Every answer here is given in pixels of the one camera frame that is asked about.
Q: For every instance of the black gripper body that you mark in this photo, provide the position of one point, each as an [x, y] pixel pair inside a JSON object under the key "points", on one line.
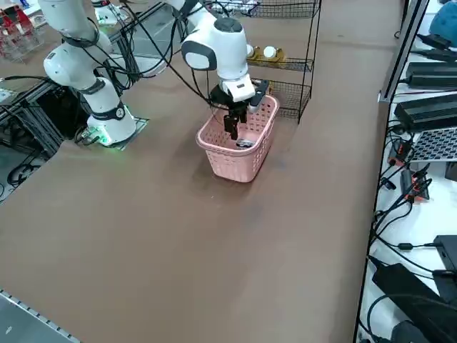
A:
{"points": [[219, 98]]}

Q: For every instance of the blue white snack packet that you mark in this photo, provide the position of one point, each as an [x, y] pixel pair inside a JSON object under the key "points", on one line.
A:
{"points": [[246, 144]]}

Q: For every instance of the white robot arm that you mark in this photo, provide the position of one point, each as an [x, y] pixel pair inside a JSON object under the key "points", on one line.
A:
{"points": [[228, 53]]}

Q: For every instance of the pink plastic basket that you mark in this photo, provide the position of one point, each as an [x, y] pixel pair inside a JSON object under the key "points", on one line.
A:
{"points": [[232, 168]]}

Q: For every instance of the white device green light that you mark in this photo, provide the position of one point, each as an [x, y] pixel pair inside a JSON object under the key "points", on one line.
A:
{"points": [[103, 10]]}

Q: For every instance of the black orange clamp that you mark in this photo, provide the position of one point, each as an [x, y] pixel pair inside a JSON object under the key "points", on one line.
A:
{"points": [[400, 150], [416, 186]]}

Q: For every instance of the black power adapter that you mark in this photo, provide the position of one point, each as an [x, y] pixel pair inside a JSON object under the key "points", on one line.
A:
{"points": [[425, 109], [448, 250], [432, 76]]}

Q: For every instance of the grey perforated panel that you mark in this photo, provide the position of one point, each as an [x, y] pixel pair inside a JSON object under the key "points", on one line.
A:
{"points": [[435, 144]]}

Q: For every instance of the clear acrylic rack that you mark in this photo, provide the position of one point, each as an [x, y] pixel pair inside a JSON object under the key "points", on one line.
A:
{"points": [[21, 43]]}

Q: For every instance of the blue rounded object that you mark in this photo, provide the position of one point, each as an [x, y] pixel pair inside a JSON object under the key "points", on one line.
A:
{"points": [[444, 21]]}

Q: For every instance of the aluminium frame post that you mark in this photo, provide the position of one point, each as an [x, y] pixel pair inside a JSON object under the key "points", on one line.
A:
{"points": [[403, 53]]}

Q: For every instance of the aluminium table frame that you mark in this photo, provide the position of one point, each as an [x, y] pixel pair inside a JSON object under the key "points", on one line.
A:
{"points": [[35, 118]]}

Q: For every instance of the grey metal table rail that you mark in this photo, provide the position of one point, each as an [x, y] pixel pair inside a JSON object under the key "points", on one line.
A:
{"points": [[21, 311]]}

